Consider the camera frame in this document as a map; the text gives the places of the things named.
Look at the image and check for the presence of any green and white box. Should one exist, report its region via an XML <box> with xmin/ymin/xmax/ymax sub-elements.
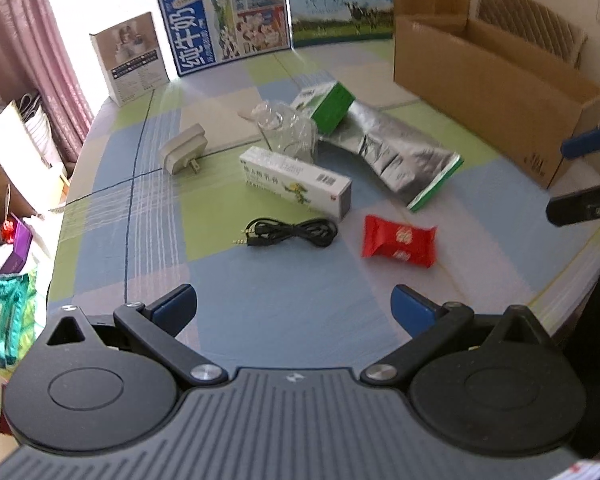
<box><xmin>291</xmin><ymin>81</ymin><xmax>356</xmax><ymax>134</ymax></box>

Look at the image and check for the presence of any blue milk carton box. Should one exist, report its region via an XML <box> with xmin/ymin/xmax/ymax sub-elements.
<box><xmin>154</xmin><ymin>0</ymin><xmax>289</xmax><ymax>79</ymax></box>

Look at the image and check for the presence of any large cardboard box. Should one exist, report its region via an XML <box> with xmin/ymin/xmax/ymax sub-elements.
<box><xmin>393</xmin><ymin>0</ymin><xmax>600</xmax><ymax>191</ymax></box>

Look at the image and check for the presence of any white paper bag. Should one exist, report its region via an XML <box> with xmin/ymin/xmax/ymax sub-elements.
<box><xmin>0</xmin><ymin>92</ymin><xmax>61</xmax><ymax>196</ymax></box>

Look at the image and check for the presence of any silver foil bag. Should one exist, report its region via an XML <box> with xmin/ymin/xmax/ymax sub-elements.
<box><xmin>322</xmin><ymin>100</ymin><xmax>465</xmax><ymax>212</ymax></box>

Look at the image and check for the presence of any green packet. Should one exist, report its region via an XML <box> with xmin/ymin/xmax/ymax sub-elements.
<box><xmin>0</xmin><ymin>274</ymin><xmax>32</xmax><ymax>367</ymax></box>

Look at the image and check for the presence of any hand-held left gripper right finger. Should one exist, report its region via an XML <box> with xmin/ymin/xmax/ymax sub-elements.
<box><xmin>360</xmin><ymin>284</ymin><xmax>566</xmax><ymax>387</ymax></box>

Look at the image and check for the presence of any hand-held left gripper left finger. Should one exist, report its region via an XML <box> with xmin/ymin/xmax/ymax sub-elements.
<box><xmin>32</xmin><ymin>284</ymin><xmax>229</xmax><ymax>389</ymax></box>

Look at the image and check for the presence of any checked cloth desktop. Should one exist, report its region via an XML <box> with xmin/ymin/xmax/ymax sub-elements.
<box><xmin>45</xmin><ymin>37</ymin><xmax>600</xmax><ymax>376</ymax></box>

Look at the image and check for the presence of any small white product box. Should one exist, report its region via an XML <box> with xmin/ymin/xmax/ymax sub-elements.
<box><xmin>89</xmin><ymin>12</ymin><xmax>169</xmax><ymax>106</ymax></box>

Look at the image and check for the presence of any green cow print milk box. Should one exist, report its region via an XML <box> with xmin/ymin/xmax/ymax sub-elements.
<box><xmin>285</xmin><ymin>0</ymin><xmax>396</xmax><ymax>49</ymax></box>

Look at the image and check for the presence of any purple box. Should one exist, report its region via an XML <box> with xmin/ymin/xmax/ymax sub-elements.
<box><xmin>1</xmin><ymin>211</ymin><xmax>34</xmax><ymax>275</ymax></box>

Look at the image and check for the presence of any black audio cable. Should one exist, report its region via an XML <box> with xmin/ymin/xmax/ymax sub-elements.
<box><xmin>233</xmin><ymin>217</ymin><xmax>339</xmax><ymax>250</ymax></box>

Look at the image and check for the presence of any red snack packet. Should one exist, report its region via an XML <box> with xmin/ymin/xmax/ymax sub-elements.
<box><xmin>361</xmin><ymin>214</ymin><xmax>439</xmax><ymax>269</ymax></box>

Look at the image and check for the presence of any white medicine box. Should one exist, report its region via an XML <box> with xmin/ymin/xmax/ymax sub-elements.
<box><xmin>239</xmin><ymin>146</ymin><xmax>354</xmax><ymax>221</ymax></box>

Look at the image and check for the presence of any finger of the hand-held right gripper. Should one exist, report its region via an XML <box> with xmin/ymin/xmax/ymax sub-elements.
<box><xmin>546</xmin><ymin>182</ymin><xmax>600</xmax><ymax>228</ymax></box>
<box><xmin>560</xmin><ymin>112</ymin><xmax>600</xmax><ymax>161</ymax></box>

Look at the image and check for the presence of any wicker chair back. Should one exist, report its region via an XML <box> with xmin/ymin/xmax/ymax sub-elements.
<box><xmin>476</xmin><ymin>0</ymin><xmax>589</xmax><ymax>69</ymax></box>

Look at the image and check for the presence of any white power adapter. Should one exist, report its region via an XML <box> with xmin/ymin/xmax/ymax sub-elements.
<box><xmin>159</xmin><ymin>123</ymin><xmax>209</xmax><ymax>177</ymax></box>

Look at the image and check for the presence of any pink curtain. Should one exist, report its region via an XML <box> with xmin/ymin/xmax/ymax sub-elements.
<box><xmin>0</xmin><ymin>0</ymin><xmax>97</xmax><ymax>163</ymax></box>

